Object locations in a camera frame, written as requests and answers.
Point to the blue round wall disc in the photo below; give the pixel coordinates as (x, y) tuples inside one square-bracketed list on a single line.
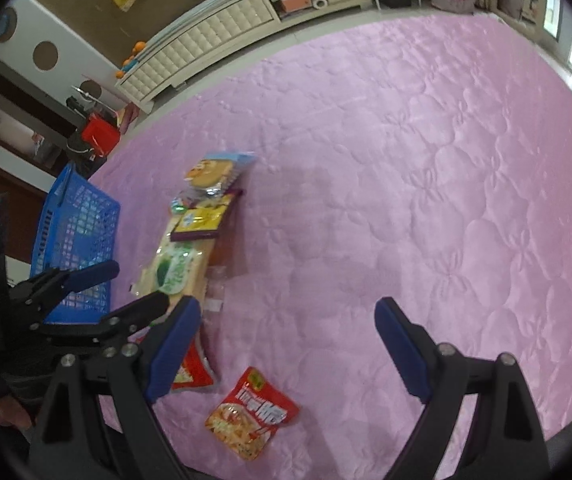
[(5, 24)]

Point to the pink quilted blanket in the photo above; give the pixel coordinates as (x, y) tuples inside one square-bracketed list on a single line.
[(391, 185)]

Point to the red yellow snack packet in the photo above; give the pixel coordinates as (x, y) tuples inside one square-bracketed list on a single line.
[(193, 370)]

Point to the black bag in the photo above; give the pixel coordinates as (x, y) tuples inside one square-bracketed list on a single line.
[(78, 147)]

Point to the white tape roll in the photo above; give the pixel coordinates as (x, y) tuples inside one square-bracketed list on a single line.
[(320, 2)]

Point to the bun snack clear packet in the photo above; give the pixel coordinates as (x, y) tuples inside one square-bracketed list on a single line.
[(213, 170)]

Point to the white tufted tv cabinet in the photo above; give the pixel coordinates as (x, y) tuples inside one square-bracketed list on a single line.
[(206, 35)]

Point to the blue fruit dish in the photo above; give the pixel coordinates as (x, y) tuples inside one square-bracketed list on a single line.
[(131, 66)]

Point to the brown round wall disc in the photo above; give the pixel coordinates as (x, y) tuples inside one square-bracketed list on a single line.
[(46, 55)]

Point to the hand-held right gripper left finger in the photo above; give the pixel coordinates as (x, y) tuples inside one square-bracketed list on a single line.
[(176, 345)]

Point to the orange fruit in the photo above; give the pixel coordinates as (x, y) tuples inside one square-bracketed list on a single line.
[(120, 74), (139, 46), (127, 62)]

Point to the pink box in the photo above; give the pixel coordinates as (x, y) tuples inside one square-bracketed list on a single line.
[(128, 117)]

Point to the dark brown doorway frame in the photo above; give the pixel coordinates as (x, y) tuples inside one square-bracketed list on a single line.
[(31, 92)]

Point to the dark brown door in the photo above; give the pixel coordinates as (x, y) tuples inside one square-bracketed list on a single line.
[(16, 180)]

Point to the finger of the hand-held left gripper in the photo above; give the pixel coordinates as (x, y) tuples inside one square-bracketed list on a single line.
[(96, 272), (141, 307)]

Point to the grey bag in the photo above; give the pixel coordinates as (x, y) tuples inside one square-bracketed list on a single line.
[(510, 2)]

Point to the red bag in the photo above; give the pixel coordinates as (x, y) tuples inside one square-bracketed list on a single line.
[(98, 135)]

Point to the orange box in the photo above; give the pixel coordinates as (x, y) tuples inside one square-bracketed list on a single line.
[(296, 4)]

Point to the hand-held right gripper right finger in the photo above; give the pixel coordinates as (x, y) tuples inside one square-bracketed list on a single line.
[(401, 350)]

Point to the green white bread packet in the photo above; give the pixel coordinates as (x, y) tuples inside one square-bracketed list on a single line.
[(178, 270)]

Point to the blue plastic basket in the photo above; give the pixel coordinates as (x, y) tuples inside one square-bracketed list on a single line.
[(81, 225)]

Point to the red noodle snack packet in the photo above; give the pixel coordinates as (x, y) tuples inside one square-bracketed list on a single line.
[(251, 415)]

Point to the person's left hand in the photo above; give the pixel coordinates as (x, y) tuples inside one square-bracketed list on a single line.
[(6, 412)]

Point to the yellow purple snack packet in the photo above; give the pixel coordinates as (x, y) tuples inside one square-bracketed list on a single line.
[(198, 222)]

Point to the green candy wrapper packet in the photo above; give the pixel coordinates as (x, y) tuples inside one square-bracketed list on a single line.
[(182, 203)]

